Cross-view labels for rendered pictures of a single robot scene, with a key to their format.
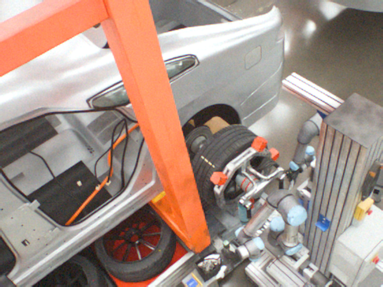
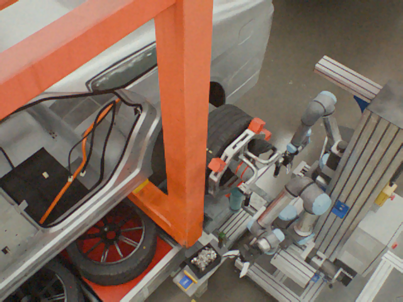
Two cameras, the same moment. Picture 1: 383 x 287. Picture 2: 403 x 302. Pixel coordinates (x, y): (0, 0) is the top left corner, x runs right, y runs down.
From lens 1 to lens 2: 61 cm
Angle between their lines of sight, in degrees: 10
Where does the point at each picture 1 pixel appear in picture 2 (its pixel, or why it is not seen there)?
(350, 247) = (371, 233)
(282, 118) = (250, 92)
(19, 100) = not seen: hidden behind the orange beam
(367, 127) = not seen: outside the picture
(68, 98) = (67, 81)
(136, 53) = (192, 39)
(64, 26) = (138, 13)
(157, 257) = (143, 255)
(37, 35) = (114, 24)
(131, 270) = (114, 272)
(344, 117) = (386, 104)
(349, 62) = (313, 31)
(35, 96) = not seen: hidden behind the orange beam
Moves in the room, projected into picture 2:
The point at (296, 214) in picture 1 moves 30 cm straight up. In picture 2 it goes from (323, 203) to (337, 173)
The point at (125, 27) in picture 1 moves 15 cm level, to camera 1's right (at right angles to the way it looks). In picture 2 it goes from (190, 13) to (231, 5)
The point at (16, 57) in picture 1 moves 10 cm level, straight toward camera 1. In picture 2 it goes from (92, 49) to (111, 67)
